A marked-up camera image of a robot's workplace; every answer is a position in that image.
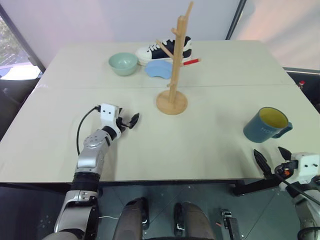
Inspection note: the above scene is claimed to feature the black wall post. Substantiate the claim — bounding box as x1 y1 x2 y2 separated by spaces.
226 0 247 41

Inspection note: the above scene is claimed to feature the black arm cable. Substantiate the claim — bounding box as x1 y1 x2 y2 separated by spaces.
275 168 320 204
75 106 102 157

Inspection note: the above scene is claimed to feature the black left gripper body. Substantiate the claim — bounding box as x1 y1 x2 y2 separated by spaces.
115 107 131 134

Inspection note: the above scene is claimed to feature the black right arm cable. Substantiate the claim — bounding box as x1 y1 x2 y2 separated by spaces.
275 168 320 204

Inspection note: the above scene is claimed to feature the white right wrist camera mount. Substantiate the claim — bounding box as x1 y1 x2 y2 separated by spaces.
291 152 320 186

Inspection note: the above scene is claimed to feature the black metal bracket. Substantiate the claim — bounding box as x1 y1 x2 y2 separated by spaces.
221 208 241 240

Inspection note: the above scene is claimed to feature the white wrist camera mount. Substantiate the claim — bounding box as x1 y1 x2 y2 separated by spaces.
291 152 320 186
99 103 121 138

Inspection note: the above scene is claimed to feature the black window frame post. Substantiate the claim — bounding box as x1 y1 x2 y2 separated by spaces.
0 4 47 73

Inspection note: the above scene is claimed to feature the wooden mug tree stand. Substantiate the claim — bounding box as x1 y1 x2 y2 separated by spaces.
155 1 202 116

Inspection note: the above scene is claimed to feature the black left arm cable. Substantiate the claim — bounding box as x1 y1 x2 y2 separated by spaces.
75 106 102 157

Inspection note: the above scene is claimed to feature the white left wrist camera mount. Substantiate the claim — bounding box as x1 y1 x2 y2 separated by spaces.
99 103 121 138

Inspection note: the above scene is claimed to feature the red pen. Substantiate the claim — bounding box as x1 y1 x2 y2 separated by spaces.
183 57 202 66

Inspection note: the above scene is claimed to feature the light green bowl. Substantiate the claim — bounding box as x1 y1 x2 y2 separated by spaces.
108 52 139 77

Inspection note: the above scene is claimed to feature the white and black sneaker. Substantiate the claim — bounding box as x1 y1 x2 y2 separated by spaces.
135 36 193 66

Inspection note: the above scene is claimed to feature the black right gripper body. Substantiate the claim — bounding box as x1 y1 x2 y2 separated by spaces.
271 159 299 180

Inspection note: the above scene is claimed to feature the blue mug yellow inside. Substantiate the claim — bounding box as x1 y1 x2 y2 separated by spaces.
243 106 293 144

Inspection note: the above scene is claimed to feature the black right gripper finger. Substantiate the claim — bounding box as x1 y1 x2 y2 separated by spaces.
253 148 273 180
277 146 292 161

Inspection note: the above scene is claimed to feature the dark grey rounded shape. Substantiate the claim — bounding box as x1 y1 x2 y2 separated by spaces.
112 197 151 240
173 201 216 240

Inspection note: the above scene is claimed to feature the light blue kidney-shaped dish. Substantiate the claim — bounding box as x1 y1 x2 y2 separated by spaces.
145 60 173 80

